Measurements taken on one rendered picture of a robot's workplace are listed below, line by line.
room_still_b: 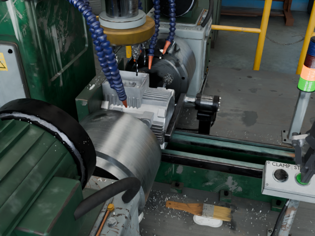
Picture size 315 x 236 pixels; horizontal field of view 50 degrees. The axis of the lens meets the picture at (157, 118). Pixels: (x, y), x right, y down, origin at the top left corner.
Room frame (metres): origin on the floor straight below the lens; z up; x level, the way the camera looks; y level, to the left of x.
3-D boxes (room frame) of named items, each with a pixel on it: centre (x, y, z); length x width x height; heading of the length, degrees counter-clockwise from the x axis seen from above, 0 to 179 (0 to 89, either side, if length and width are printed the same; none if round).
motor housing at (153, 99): (0.92, 0.06, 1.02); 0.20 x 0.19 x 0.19; 75
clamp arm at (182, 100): (0.92, -0.06, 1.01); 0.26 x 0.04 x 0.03; 166
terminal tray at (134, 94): (0.93, 0.10, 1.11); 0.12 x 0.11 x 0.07; 75
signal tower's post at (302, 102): (1.07, -0.54, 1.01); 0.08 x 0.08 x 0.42; 75
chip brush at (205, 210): (0.71, -0.13, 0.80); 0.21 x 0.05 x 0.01; 77
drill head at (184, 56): (1.23, -0.02, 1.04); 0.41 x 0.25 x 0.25; 165
